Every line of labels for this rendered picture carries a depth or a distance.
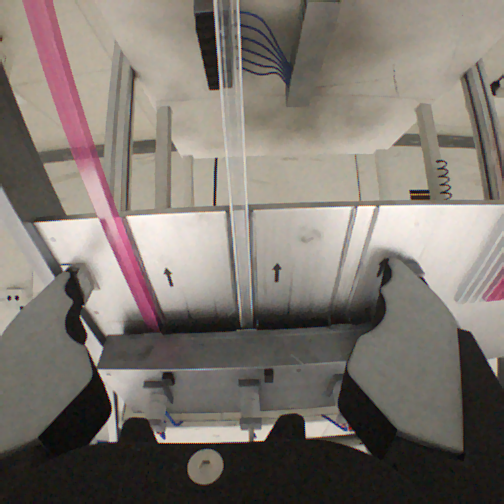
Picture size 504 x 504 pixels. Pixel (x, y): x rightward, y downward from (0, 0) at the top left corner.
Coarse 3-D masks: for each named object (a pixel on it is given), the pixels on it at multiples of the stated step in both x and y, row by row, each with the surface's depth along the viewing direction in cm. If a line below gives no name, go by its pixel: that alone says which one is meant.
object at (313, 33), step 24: (312, 0) 34; (336, 0) 34; (240, 24) 40; (264, 24) 39; (312, 24) 38; (216, 48) 41; (264, 48) 44; (312, 48) 43; (216, 72) 47; (288, 72) 51; (312, 72) 49; (288, 96) 56
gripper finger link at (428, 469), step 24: (480, 360) 6; (480, 384) 6; (480, 408) 5; (480, 432) 5; (408, 456) 5; (432, 456) 4; (480, 456) 4; (432, 480) 4; (456, 480) 4; (480, 480) 4
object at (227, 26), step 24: (216, 0) 14; (216, 24) 14; (240, 48) 15; (240, 72) 16; (240, 96) 17; (240, 120) 18; (240, 144) 19; (240, 168) 20; (240, 192) 22; (240, 216) 23; (240, 240) 25; (240, 264) 26; (240, 288) 29; (240, 312) 31
